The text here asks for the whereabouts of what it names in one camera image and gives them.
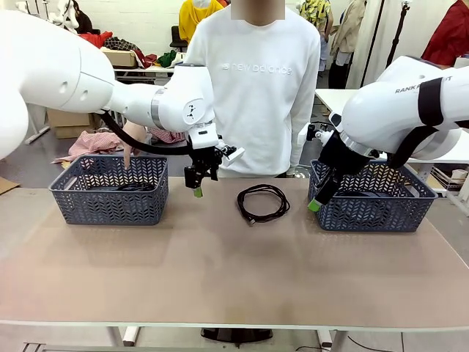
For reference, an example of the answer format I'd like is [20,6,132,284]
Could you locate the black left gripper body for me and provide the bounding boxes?
[188,145,224,175]

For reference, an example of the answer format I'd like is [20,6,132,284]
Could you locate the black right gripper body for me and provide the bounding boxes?
[317,130,367,177]

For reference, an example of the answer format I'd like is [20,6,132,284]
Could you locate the person left forearm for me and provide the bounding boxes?
[288,117,312,177]

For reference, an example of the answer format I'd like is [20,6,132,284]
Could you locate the person right hand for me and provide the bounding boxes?
[122,122,148,170]

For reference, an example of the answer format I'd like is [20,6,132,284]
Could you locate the grey perforated plastic basket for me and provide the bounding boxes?
[307,158,439,234]

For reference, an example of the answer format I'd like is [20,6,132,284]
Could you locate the white background table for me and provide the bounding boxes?
[314,87,469,206]

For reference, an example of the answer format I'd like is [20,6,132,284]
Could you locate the person white sweatshirt torso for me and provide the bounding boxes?
[181,5,322,179]

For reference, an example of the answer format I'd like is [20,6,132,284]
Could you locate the left blue plastic basket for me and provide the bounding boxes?
[48,154,170,226]

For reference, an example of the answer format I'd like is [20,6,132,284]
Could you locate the red checkered cloth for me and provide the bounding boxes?
[51,130,128,165]

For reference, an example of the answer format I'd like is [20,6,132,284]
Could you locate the white hanging curtain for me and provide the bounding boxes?
[346,0,404,89]

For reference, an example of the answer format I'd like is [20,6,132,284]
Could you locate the open cardboard box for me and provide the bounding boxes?
[102,48,139,70]

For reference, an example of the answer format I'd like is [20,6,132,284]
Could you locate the beige hanging jacket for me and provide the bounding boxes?
[329,0,367,56]

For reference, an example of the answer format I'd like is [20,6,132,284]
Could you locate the closed cardboard box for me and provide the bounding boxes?
[46,109,97,139]

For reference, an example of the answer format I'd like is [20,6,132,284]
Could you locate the yellow hooded garment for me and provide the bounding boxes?
[178,0,225,44]

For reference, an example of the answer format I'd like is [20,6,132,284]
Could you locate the colourful clothes pile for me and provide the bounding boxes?
[78,31,184,70]

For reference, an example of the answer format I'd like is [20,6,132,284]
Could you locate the yellow floral shirt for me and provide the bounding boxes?
[299,0,333,36]

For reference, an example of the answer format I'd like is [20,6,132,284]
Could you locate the black tripod stand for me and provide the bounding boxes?
[396,0,410,58]

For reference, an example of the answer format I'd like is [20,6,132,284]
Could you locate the black round base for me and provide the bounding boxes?
[200,327,274,340]

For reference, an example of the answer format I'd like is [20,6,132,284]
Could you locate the red garment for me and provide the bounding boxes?
[421,0,469,69]

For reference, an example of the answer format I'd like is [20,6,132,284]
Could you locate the flat cardboard sheet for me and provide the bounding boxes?
[0,175,21,196]

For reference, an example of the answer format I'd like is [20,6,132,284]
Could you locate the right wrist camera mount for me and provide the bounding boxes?
[297,122,335,148]

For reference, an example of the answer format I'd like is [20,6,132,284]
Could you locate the black USB cable coil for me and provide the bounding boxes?
[236,185,291,225]

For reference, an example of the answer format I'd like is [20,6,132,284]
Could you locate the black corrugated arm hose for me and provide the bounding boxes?
[99,109,193,157]

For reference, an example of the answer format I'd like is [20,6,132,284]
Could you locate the black arm cable strap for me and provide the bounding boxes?
[387,76,455,169]

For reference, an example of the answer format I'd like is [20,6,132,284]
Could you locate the white table frame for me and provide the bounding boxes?
[0,318,469,352]

